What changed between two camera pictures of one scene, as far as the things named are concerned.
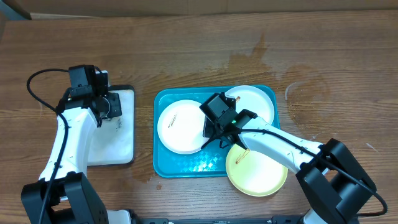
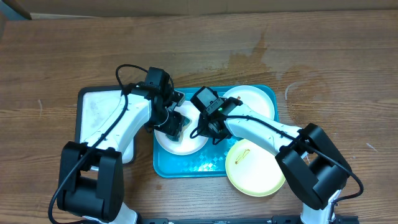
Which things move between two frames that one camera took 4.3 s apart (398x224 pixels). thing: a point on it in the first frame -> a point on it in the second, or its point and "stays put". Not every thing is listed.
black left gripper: (116, 111) -> (173, 126)
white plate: (181, 127) stays put
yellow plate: (254, 173) stays put
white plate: (254, 99) stays put
